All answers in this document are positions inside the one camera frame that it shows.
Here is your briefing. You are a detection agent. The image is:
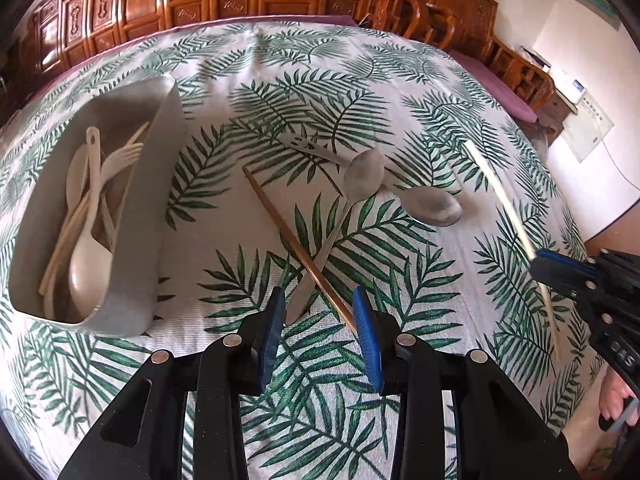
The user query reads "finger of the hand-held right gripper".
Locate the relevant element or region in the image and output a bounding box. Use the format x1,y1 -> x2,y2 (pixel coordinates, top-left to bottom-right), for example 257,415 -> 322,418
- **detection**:
545,280 -> 606,311
531,250 -> 601,286

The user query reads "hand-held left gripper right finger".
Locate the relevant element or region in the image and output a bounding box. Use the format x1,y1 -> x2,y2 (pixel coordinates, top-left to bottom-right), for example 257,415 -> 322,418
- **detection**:
352,286 -> 581,480

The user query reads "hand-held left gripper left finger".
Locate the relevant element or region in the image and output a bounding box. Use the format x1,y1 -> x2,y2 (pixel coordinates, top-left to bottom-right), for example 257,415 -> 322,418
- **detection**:
59,287 -> 286,480

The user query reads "copper chopstick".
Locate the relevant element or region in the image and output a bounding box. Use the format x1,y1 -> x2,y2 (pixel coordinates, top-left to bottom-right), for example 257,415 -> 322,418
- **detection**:
242,166 -> 358,335

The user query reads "grey utensil tray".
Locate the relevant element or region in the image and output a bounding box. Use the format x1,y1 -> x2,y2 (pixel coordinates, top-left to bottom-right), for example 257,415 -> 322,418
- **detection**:
7,72 -> 187,338

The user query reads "metal spoon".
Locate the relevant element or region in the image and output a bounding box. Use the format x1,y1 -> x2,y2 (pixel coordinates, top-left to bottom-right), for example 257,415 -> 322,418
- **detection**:
286,149 -> 386,325
382,186 -> 463,227

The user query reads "beige plastic spoon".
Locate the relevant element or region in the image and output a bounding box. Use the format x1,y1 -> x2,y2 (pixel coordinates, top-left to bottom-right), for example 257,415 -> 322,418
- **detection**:
66,147 -> 91,201
67,127 -> 113,318

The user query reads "beige plastic fork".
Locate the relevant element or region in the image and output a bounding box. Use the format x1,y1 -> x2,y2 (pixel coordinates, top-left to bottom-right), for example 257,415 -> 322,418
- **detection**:
100,142 -> 145,186

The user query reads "person's right hand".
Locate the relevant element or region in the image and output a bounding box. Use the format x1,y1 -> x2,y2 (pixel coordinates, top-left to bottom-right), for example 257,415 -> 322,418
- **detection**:
598,364 -> 638,420

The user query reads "leaf print tablecloth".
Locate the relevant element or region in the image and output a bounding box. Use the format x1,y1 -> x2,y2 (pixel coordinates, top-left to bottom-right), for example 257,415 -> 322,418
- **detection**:
0,20 -> 606,480

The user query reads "white box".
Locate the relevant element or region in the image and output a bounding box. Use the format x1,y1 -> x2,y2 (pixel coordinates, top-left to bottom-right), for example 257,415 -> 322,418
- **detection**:
520,45 -> 587,106

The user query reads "metal fork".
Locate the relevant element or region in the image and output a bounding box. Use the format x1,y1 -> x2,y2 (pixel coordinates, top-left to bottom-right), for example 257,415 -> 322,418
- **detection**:
277,132 -> 351,167

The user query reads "wooden armchair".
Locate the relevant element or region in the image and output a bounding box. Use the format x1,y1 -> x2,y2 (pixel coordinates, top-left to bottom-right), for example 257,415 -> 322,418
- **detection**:
357,0 -> 461,51

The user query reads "green wall sign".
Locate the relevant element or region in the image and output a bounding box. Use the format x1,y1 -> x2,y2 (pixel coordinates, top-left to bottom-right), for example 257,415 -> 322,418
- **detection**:
572,0 -> 621,26

